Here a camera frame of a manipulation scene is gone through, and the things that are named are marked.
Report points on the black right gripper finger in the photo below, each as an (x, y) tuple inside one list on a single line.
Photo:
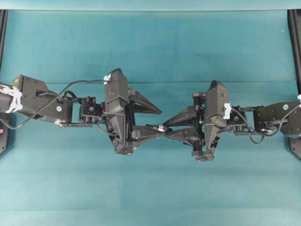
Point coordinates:
[(188, 136), (187, 117)]

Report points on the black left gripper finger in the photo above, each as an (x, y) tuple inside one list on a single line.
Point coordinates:
[(143, 134), (140, 104)]

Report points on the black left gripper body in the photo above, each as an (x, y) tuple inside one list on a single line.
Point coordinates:
[(119, 120)]

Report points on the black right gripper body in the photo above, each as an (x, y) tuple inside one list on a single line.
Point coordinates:
[(209, 134)]

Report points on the dark threaded metal shaft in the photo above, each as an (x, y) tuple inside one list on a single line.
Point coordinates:
[(159, 127)]

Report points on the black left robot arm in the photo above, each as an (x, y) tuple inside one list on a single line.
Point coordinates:
[(32, 98)]

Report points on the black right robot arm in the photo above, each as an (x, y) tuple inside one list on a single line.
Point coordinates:
[(264, 121)]

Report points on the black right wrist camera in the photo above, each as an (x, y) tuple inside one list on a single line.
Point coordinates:
[(217, 105)]

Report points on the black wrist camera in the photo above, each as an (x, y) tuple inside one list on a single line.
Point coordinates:
[(217, 105), (116, 86)]

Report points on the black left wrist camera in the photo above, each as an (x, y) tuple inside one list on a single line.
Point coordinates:
[(116, 86)]

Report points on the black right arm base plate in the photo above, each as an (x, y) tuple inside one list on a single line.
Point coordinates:
[(295, 146)]

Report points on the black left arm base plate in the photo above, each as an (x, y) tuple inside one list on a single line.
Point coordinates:
[(4, 132)]

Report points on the black aluminium frame rail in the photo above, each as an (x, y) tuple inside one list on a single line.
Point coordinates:
[(3, 25)]

